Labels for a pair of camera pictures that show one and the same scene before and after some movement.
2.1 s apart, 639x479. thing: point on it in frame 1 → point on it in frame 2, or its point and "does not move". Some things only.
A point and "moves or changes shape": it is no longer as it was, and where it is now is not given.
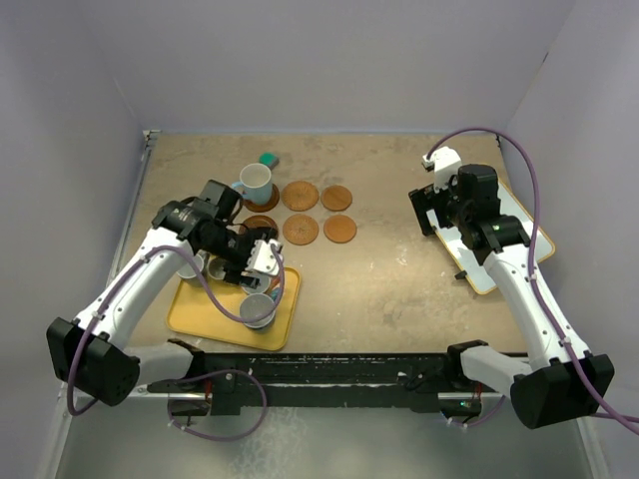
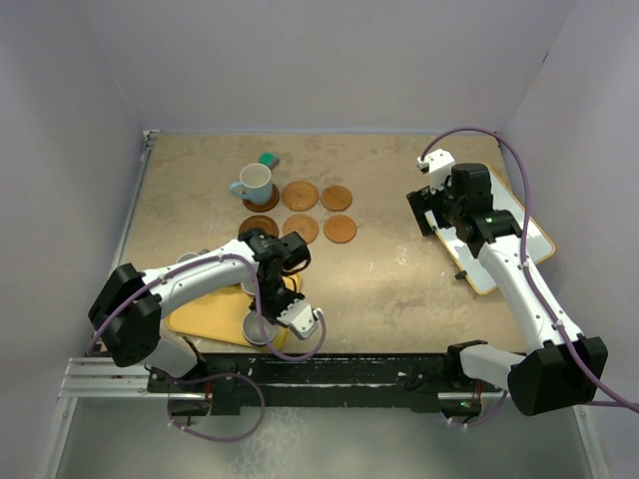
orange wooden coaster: x=336 y=198 does not move
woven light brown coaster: x=301 y=230 does not move
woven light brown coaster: x=300 y=196 does not move
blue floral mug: x=258 y=305 moves or changes shape
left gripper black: x=235 y=273 → x=272 y=314
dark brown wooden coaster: x=259 y=221 does not move
